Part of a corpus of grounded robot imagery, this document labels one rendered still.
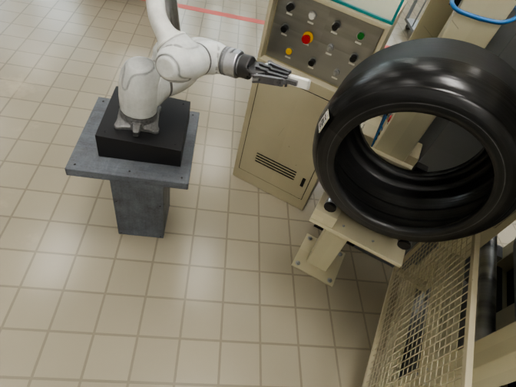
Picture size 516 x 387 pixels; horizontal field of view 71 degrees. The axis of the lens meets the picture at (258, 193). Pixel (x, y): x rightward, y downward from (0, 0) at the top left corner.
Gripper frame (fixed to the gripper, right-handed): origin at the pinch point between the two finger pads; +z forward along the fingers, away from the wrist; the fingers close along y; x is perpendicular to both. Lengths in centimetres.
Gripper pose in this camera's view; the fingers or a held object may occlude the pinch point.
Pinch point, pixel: (299, 81)
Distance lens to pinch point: 117.1
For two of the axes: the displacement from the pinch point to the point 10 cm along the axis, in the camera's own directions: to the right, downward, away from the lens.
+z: 9.0, 3.5, -2.7
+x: -0.6, 7.0, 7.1
